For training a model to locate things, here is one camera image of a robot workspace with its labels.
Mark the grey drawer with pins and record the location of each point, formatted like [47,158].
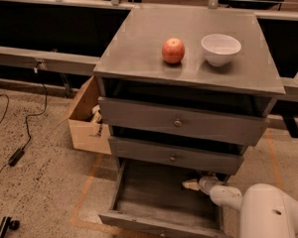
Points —
[175,156]
[150,198]
[193,123]

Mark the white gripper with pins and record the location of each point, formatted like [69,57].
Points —
[205,183]

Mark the black power adapter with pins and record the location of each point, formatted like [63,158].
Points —
[14,159]

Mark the cardboard box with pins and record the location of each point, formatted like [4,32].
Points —
[86,135]

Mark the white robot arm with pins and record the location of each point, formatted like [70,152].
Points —
[265,210]

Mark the grey top drawer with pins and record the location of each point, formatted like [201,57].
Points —
[193,123]

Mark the red apple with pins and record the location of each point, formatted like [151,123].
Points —
[173,50]

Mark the black object on floor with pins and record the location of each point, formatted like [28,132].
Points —
[8,223]

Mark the grey bottom drawer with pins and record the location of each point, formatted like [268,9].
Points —
[150,198]

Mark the grey drawer cabinet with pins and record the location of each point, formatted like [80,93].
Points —
[132,68]

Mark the grey metal railing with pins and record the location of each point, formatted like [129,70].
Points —
[79,64]

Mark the grey middle drawer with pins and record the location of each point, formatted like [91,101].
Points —
[175,156]

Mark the white ceramic bowl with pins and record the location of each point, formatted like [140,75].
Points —
[220,49]

